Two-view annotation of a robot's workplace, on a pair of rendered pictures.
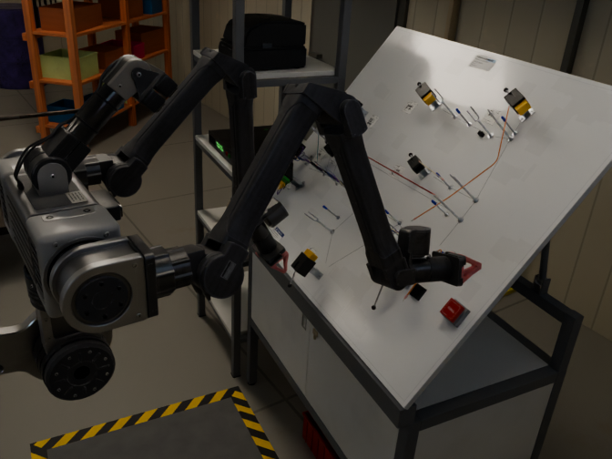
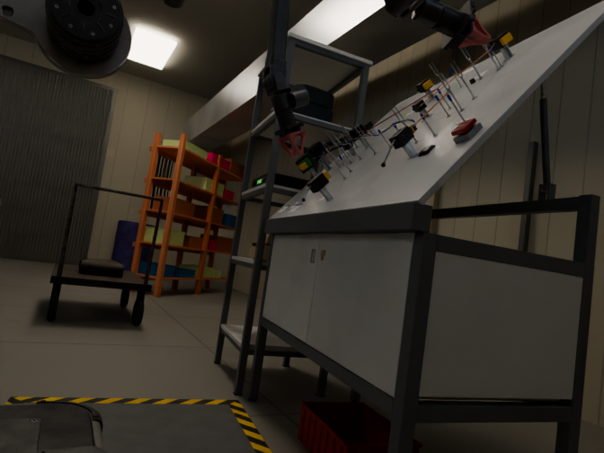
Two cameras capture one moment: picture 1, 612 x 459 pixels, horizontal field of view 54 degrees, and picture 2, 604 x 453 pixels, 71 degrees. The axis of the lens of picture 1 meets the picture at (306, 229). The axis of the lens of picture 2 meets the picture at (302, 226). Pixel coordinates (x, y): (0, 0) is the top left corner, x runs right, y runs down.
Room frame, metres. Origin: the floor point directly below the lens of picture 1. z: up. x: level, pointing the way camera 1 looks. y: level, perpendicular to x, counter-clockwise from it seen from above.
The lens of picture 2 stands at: (0.20, -0.14, 0.69)
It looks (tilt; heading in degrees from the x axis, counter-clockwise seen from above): 5 degrees up; 7
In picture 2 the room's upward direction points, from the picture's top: 8 degrees clockwise
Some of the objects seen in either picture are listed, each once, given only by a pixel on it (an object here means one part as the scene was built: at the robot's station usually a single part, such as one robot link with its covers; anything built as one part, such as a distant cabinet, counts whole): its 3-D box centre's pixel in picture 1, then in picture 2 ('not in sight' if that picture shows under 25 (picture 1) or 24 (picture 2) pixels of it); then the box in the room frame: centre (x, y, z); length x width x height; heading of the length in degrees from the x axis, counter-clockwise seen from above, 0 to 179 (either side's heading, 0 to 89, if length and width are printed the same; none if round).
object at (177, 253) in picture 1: (161, 270); not in sight; (0.86, 0.24, 1.45); 0.09 x 0.08 x 0.12; 35
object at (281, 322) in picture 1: (279, 313); (289, 280); (1.98, 0.08, 0.60); 0.55 x 0.02 x 0.39; 28
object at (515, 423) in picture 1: (379, 335); (386, 297); (1.88, -0.31, 0.60); 1.17 x 0.58 x 0.40; 28
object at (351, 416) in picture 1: (346, 403); (350, 298); (1.49, -0.17, 0.60); 0.55 x 0.03 x 0.39; 28
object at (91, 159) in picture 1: (78, 171); not in sight; (1.27, 0.53, 1.45); 0.09 x 0.08 x 0.12; 35
